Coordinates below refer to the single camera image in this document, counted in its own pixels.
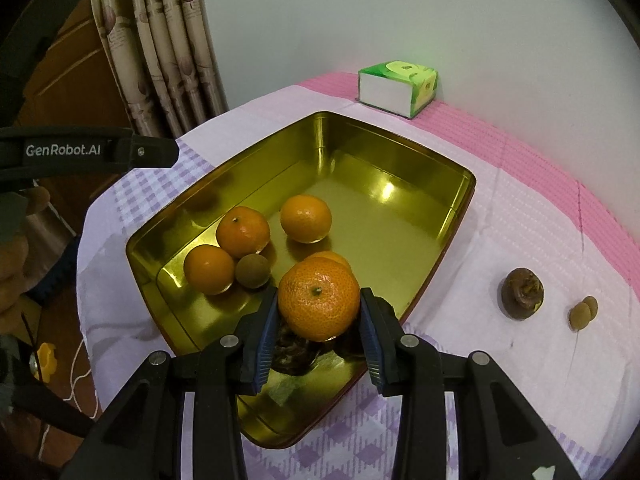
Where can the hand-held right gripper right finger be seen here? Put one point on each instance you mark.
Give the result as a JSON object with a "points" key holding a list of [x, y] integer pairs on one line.
{"points": [[372, 340]]}

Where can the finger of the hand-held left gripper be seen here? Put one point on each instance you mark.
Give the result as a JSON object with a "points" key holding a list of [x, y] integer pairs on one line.
{"points": [[50, 407]]}

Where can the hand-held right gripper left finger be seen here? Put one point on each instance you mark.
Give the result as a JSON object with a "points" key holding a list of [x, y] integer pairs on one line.
{"points": [[267, 340]]}

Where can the dark brown wrinkled fruit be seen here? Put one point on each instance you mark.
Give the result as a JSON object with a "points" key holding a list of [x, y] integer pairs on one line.
{"points": [[522, 292], [295, 355]]}

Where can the orange tangerine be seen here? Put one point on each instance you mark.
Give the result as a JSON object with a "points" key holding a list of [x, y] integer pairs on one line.
{"points": [[209, 269], [243, 231], [317, 300], [330, 259], [305, 219]]}

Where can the gold metal tray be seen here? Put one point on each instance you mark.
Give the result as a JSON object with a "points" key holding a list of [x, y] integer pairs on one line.
{"points": [[390, 220]]}

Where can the person's left hand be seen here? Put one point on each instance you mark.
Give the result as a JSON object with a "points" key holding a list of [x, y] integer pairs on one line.
{"points": [[12, 270]]}

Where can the yellow plastic object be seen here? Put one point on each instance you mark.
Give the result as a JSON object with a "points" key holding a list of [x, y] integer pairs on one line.
{"points": [[44, 360]]}

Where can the round brown longan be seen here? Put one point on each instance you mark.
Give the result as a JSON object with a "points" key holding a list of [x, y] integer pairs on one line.
{"points": [[252, 271]]}

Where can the beige patterned curtain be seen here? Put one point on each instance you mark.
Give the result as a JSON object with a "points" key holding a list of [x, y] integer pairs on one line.
{"points": [[165, 50]]}

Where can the pink purple checked tablecloth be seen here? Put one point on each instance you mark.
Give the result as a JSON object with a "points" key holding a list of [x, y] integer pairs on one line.
{"points": [[525, 200]]}

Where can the small brown longan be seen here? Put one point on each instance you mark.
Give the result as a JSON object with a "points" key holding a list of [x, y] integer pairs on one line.
{"points": [[578, 316], [591, 306]]}

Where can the green white tissue box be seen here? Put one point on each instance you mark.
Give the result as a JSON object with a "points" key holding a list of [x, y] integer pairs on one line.
{"points": [[382, 92]]}

